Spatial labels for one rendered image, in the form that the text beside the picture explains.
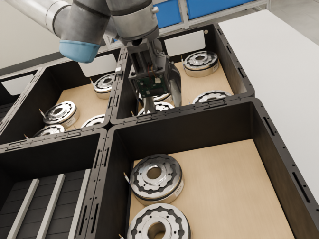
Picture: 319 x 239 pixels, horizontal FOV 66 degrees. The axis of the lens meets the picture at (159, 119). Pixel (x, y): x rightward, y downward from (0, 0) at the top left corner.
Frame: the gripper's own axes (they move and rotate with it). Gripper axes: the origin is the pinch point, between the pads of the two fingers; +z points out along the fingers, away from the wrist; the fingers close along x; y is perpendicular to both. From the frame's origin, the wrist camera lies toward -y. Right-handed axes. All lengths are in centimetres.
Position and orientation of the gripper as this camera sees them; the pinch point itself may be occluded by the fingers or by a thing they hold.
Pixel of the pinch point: (165, 107)
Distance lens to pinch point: 59.3
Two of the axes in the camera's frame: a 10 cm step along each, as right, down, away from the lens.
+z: 2.5, 7.3, 6.3
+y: -0.6, 6.6, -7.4
